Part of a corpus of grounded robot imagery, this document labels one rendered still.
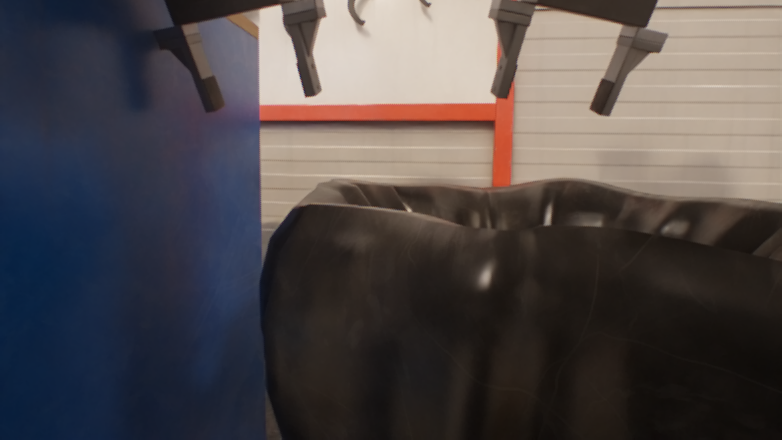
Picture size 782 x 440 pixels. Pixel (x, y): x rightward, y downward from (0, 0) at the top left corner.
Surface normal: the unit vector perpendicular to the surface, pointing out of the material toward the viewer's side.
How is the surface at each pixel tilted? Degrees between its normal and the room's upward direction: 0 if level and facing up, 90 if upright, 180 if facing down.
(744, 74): 90
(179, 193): 90
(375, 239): 56
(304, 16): 114
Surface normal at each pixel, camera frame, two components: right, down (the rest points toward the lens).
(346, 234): -0.34, -0.46
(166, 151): 0.99, 0.03
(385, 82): -0.12, 0.08
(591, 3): 0.07, 0.48
